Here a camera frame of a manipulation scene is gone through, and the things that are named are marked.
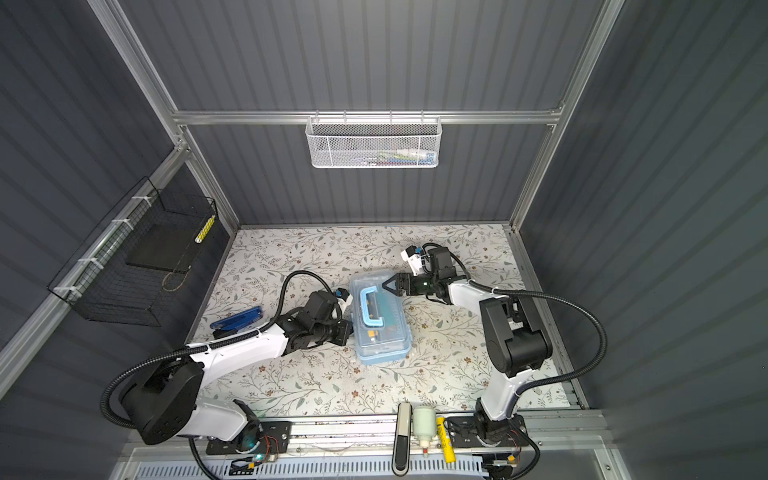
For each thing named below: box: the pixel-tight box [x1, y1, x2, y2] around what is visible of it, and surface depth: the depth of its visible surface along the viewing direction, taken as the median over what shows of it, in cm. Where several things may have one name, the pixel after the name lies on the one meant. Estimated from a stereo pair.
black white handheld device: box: [392, 402, 413, 477], surface depth 72 cm
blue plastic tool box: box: [350, 270, 413, 365], surface depth 85 cm
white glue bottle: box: [413, 407, 437, 458], surface depth 71 cm
